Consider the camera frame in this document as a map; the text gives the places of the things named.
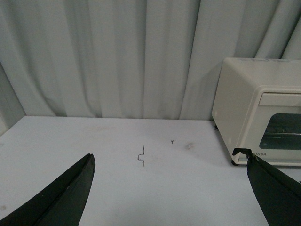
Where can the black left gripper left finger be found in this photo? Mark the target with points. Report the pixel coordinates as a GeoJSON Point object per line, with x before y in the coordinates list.
{"type": "Point", "coordinates": [61, 203]}

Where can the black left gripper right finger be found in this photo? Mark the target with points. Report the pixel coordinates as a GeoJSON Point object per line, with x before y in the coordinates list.
{"type": "Point", "coordinates": [278, 195]}

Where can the cream oven door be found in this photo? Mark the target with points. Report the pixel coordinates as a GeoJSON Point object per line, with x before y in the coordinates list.
{"type": "Point", "coordinates": [278, 119]}

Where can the cream toaster oven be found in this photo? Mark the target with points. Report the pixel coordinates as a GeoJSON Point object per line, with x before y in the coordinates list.
{"type": "Point", "coordinates": [241, 84]}

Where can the white curtain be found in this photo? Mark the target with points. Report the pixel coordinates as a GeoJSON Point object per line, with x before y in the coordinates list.
{"type": "Point", "coordinates": [149, 59]}

